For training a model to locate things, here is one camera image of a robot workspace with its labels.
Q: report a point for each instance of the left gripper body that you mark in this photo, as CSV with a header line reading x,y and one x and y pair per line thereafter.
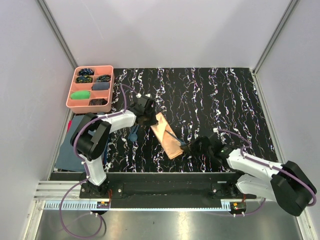
x,y
150,119

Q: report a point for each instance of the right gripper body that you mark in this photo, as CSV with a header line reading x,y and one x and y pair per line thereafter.
x,y
199,149

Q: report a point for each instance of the peach cloth napkin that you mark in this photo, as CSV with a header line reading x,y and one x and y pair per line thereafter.
x,y
166,137

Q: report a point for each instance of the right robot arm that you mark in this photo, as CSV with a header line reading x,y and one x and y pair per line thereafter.
x,y
286,184

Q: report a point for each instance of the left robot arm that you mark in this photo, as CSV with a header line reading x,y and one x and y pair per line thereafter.
x,y
90,137

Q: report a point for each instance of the blue grey folded napkin stack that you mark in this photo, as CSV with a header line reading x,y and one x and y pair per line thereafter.
x,y
66,159

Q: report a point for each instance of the blue plastic knife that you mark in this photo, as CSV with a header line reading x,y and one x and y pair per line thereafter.
x,y
135,129

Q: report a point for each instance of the dark patterned cloth roll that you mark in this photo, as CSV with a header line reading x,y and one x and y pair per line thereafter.
x,y
98,102

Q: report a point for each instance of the grey folded cloth in tray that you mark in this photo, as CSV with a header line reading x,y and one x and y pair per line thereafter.
x,y
100,86

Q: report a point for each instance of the black marble pattern mat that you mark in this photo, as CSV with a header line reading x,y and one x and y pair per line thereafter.
x,y
194,101

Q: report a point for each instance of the blue patterned roll right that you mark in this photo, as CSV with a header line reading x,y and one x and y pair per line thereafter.
x,y
103,78

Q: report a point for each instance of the pink divided organizer tray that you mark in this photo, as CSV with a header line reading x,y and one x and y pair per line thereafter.
x,y
82,106

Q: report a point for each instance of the blue yellow patterned roll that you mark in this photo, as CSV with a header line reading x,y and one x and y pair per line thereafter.
x,y
84,79

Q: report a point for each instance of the green rolled cloth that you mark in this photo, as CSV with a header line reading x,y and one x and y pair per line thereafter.
x,y
80,95

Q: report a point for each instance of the blue patterned roll top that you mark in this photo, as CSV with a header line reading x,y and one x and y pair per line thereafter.
x,y
85,72

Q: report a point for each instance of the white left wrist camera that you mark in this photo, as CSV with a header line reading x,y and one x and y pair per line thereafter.
x,y
146,95

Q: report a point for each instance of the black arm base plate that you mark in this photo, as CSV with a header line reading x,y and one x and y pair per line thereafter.
x,y
170,187

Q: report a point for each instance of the left rear aluminium post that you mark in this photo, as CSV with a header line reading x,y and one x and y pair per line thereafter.
x,y
44,8

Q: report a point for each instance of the aluminium post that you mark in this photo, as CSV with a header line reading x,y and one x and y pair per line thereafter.
x,y
276,33
44,8

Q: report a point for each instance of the aluminium frame rail front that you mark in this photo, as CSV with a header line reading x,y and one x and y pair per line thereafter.
x,y
72,196

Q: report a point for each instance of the right rear aluminium post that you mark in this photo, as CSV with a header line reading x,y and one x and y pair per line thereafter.
x,y
276,33

